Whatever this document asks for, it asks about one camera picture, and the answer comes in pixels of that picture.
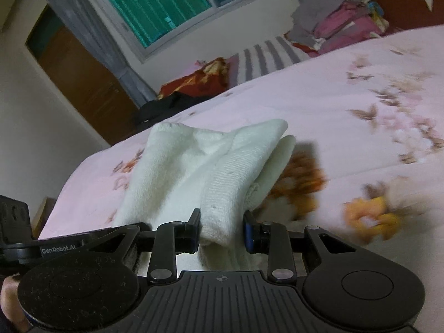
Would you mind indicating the pink clothes pile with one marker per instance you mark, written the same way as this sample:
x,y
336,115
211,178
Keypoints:
x,y
350,24

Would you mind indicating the white knitted cloth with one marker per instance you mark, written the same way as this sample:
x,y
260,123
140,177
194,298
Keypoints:
x,y
180,180

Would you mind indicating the pink floral blanket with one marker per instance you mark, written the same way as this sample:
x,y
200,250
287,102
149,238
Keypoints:
x,y
329,93

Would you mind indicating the grey striped sheet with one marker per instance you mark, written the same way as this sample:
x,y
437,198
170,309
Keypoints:
x,y
267,57

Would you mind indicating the person's left forearm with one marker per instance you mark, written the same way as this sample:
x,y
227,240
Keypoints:
x,y
10,301

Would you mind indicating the white and brown headboard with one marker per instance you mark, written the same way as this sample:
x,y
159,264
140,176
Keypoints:
x,y
409,10

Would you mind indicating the red patterned pillow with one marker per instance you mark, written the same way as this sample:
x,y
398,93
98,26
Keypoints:
x,y
194,79

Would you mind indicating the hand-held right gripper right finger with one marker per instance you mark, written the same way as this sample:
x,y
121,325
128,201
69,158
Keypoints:
x,y
248,234

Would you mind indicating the window with green pane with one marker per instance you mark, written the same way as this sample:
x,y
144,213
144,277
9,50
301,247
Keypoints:
x,y
163,3

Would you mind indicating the black cloth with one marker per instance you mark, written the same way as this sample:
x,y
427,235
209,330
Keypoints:
x,y
163,105

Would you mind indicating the brown wooden door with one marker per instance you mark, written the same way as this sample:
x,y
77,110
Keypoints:
x,y
83,83

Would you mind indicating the grey curtain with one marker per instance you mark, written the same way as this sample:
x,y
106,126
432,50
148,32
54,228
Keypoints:
x,y
104,52

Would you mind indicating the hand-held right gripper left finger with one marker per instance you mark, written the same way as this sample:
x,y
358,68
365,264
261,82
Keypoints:
x,y
196,232

